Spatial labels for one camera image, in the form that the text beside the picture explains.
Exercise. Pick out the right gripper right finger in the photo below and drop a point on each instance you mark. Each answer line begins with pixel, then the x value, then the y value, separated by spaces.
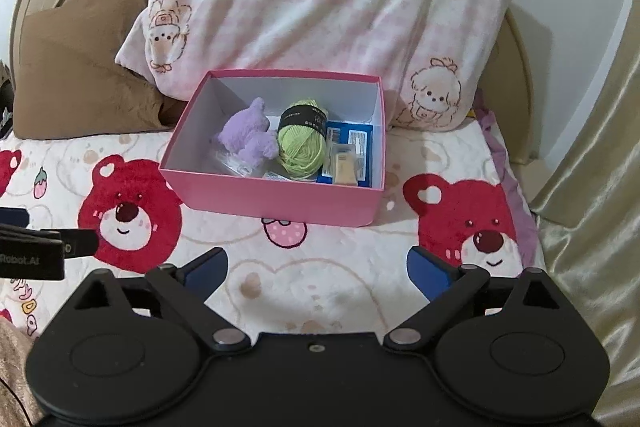
pixel 448 290

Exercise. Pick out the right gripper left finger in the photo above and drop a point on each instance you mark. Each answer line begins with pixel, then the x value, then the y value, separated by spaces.
pixel 185 291

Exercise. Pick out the purple plush toy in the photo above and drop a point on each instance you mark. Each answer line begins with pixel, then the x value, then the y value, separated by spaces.
pixel 247 135

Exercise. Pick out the bear print blanket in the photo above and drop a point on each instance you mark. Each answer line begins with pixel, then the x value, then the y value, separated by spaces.
pixel 454 191

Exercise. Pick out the clear plastic bag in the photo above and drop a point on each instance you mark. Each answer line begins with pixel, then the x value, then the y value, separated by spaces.
pixel 227 163

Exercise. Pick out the gold satin curtain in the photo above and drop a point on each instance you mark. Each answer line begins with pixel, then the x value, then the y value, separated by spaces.
pixel 588 219

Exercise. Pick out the blue packet box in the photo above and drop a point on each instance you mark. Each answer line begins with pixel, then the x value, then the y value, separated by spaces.
pixel 348 148

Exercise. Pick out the brown pillow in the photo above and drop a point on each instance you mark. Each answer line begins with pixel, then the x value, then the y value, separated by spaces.
pixel 68 84

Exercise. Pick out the pink storage box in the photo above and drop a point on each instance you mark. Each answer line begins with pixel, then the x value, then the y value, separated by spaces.
pixel 273 193

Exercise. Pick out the green yarn ball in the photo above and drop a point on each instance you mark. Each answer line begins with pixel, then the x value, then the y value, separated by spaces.
pixel 302 138

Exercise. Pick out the pink checked pillow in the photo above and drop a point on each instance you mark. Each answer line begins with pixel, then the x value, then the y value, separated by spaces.
pixel 429 54

